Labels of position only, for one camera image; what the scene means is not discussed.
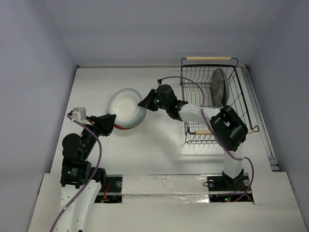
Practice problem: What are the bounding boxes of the red and teal floral plate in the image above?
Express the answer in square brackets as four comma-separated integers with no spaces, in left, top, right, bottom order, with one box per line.
[106,112,135,130]

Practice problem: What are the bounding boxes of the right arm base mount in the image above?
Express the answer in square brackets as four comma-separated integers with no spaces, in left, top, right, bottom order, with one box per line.
[203,175,254,203]

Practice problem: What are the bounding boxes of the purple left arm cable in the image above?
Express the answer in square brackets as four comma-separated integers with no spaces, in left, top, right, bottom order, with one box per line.
[49,113,102,232]

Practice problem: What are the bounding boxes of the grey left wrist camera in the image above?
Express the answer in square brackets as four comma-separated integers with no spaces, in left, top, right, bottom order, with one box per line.
[70,107,86,122]

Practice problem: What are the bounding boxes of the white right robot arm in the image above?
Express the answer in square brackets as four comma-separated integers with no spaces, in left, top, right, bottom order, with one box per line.
[138,85,248,190]

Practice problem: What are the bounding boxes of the light green flower plate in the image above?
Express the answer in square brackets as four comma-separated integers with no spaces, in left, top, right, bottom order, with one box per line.
[114,109,147,130]

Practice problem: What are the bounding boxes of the black wire dish rack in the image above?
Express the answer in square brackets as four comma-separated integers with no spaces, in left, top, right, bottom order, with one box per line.
[180,57,259,133]

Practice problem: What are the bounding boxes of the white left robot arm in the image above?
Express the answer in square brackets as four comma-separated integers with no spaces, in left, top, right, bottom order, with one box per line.
[50,109,116,232]

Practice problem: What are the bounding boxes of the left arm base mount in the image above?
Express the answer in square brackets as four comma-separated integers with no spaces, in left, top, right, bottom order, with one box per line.
[95,175,123,203]

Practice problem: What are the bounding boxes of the grey reindeer plate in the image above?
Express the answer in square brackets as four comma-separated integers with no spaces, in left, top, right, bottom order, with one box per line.
[211,68,230,108]

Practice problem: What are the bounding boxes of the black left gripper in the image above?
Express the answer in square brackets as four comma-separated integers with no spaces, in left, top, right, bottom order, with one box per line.
[81,113,115,158]

